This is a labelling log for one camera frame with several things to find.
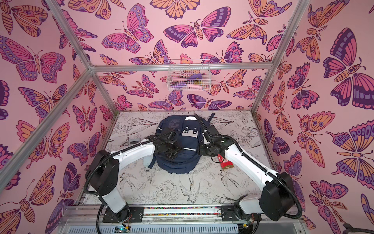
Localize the white wire wall basket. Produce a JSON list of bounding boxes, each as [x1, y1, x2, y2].
[[166, 58, 212, 92]]

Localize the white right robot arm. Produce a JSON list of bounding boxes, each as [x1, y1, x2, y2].
[[194, 114, 303, 221]]

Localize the grey scientific calculator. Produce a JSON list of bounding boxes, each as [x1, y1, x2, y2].
[[129, 139, 140, 145]]

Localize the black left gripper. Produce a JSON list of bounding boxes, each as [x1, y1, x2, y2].
[[164, 140, 186, 160]]

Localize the navy blue backpack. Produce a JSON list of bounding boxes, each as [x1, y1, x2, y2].
[[148, 113, 215, 174]]

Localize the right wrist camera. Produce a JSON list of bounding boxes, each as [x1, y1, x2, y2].
[[204, 125, 220, 141]]

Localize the red pencil case package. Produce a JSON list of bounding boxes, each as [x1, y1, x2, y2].
[[217, 155, 234, 170]]

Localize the purple item in basket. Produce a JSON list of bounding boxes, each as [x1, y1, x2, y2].
[[187, 73, 203, 80]]

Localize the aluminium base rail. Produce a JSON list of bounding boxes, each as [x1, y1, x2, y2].
[[57, 204, 262, 234]]

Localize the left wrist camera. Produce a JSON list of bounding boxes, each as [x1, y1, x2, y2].
[[145, 132, 171, 142]]

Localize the green circuit board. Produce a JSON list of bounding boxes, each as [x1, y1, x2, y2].
[[114, 225, 130, 234]]

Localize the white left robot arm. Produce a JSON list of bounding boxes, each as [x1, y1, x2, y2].
[[83, 131, 182, 222]]

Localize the pink item in basket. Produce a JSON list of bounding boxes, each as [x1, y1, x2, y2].
[[186, 84, 204, 90]]

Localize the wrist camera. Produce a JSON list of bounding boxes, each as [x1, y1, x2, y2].
[[204, 125, 220, 141], [145, 132, 171, 142]]

